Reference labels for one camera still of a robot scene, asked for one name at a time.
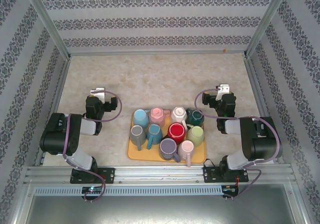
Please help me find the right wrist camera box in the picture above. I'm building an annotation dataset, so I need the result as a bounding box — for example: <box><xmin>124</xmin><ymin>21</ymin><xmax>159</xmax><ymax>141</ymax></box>
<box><xmin>215</xmin><ymin>83</ymin><xmax>231</xmax><ymax>101</ymax></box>

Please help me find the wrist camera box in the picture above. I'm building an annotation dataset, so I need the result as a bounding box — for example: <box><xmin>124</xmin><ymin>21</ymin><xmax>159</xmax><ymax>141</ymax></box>
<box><xmin>90</xmin><ymin>87</ymin><xmax>106</xmax><ymax>102</ymax></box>
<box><xmin>215</xmin><ymin>83</ymin><xmax>231</xmax><ymax>101</ymax></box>

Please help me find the light blue mug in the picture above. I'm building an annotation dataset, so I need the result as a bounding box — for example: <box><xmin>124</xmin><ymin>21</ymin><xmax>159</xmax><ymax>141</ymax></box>
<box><xmin>132</xmin><ymin>109</ymin><xmax>150</xmax><ymax>128</ymax></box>

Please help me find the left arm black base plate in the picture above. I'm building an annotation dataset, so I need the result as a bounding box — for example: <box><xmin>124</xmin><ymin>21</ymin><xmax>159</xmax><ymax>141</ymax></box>
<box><xmin>69</xmin><ymin>167</ymin><xmax>116</xmax><ymax>184</ymax></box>

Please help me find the grey mug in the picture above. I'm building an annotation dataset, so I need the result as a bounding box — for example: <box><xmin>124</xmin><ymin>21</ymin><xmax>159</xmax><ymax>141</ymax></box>
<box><xmin>129</xmin><ymin>125</ymin><xmax>147</xmax><ymax>151</ymax></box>

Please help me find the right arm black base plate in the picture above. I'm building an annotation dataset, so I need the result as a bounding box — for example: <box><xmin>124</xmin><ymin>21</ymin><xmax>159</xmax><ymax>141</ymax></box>
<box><xmin>202</xmin><ymin>165</ymin><xmax>250</xmax><ymax>184</ymax></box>

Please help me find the yellow tray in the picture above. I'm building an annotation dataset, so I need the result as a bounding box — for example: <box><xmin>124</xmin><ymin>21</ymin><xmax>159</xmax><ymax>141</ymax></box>
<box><xmin>126</xmin><ymin>109</ymin><xmax>207</xmax><ymax>165</ymax></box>

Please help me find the grey metal bottom panel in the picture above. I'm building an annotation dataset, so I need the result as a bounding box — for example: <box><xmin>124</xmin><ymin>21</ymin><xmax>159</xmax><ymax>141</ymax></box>
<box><xmin>24</xmin><ymin>195</ymin><xmax>303</xmax><ymax>224</ymax></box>

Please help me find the aluminium side rail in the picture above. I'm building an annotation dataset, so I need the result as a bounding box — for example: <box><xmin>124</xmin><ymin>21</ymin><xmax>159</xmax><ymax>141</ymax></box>
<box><xmin>242</xmin><ymin>55</ymin><xmax>286</xmax><ymax>164</ymax></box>
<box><xmin>34</xmin><ymin>57</ymin><xmax>72</xmax><ymax>167</ymax></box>

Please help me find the pink hexagonal mug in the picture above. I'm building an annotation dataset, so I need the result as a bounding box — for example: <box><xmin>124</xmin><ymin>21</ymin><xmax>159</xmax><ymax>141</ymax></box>
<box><xmin>149</xmin><ymin>107</ymin><xmax>171</xmax><ymax>127</ymax></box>

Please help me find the purple mug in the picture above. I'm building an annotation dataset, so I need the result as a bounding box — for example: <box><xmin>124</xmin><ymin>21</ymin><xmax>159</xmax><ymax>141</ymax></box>
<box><xmin>158</xmin><ymin>138</ymin><xmax>181</xmax><ymax>163</ymax></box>

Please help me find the white slotted cable duct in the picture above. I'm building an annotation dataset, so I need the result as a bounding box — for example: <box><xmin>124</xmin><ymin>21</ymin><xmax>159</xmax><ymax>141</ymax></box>
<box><xmin>33</xmin><ymin>185</ymin><xmax>223</xmax><ymax>196</ymax></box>

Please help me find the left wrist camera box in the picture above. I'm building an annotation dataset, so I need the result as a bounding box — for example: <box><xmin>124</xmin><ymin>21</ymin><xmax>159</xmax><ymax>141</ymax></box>
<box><xmin>90</xmin><ymin>87</ymin><xmax>106</xmax><ymax>102</ymax></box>

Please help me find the aluminium frame post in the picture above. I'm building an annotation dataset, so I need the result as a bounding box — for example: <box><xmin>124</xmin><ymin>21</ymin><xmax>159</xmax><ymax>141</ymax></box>
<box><xmin>244</xmin><ymin>0</ymin><xmax>293</xmax><ymax>58</ymax></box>
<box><xmin>21</xmin><ymin>0</ymin><xmax>71</xmax><ymax>59</ymax></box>

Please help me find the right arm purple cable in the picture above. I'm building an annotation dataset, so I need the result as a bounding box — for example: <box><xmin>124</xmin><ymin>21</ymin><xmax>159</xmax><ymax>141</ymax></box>
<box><xmin>194</xmin><ymin>88</ymin><xmax>281</xmax><ymax>201</ymax></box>

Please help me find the dark green mug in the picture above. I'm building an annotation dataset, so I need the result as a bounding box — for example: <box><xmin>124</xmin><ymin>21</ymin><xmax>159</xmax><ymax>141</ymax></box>
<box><xmin>185</xmin><ymin>108</ymin><xmax>205</xmax><ymax>126</ymax></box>

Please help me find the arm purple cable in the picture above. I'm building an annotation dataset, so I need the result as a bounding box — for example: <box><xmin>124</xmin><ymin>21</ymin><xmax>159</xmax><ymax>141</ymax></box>
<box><xmin>62</xmin><ymin>90</ymin><xmax>123</xmax><ymax>203</ymax></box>
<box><xmin>194</xmin><ymin>88</ymin><xmax>281</xmax><ymax>201</ymax></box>

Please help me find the left circuit board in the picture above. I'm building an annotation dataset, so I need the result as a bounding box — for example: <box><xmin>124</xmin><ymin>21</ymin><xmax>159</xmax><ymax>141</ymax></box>
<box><xmin>81</xmin><ymin>186</ymin><xmax>104</xmax><ymax>194</ymax></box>

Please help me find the light green mug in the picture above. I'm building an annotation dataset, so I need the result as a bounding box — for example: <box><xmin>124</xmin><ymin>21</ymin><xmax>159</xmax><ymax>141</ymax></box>
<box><xmin>186</xmin><ymin>124</ymin><xmax>205</xmax><ymax>147</ymax></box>

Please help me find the red mug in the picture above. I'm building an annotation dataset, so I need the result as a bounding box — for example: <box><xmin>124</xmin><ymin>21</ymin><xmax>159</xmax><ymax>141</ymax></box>
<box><xmin>166</xmin><ymin>123</ymin><xmax>187</xmax><ymax>145</ymax></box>

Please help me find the light pink mug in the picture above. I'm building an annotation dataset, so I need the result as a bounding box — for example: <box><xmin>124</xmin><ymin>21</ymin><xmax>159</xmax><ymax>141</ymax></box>
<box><xmin>177</xmin><ymin>140</ymin><xmax>195</xmax><ymax>167</ymax></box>

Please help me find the white hexagonal mug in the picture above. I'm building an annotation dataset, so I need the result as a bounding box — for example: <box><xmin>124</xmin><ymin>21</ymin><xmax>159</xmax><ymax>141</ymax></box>
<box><xmin>170</xmin><ymin>106</ymin><xmax>188</xmax><ymax>131</ymax></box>

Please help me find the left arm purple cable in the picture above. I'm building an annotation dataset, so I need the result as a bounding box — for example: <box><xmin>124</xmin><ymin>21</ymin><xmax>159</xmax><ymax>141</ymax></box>
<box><xmin>62</xmin><ymin>90</ymin><xmax>123</xmax><ymax>203</ymax></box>

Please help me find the aluminium mounting rail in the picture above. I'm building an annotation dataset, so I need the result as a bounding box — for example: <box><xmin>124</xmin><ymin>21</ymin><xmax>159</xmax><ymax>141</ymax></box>
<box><xmin>24</xmin><ymin>165</ymin><xmax>295</xmax><ymax>184</ymax></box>

